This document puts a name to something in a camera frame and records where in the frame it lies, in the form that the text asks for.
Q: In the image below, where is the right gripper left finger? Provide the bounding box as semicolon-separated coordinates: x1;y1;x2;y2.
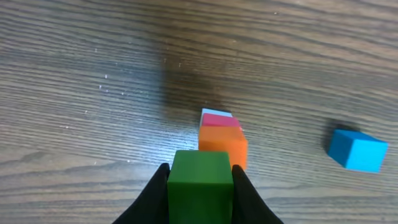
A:
111;162;172;224

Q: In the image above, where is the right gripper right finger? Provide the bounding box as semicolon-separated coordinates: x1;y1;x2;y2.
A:
231;164;285;224

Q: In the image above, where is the green cube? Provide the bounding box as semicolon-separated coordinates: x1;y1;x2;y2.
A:
167;149;235;224

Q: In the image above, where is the orange cube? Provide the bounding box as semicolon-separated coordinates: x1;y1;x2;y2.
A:
198;124;249;172

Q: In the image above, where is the pink cube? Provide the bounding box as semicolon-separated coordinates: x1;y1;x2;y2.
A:
200;113;242;129

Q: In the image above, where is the white cube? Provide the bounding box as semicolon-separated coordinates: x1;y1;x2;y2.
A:
200;107;234;121

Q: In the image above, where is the blue cube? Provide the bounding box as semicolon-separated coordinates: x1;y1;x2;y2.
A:
326;128;390;174

